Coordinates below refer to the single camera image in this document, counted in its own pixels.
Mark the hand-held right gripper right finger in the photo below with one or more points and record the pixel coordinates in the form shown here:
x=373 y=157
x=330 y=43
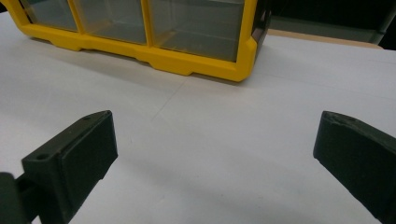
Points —
x=358 y=155

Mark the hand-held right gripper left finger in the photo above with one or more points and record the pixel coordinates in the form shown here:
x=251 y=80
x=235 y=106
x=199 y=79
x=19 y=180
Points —
x=71 y=168

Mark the yellow drawer cabinet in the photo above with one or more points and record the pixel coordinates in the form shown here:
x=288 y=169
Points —
x=162 y=59

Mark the clear plastic drawer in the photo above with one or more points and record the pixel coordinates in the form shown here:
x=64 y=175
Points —
x=112 y=20
x=49 y=14
x=196 y=28

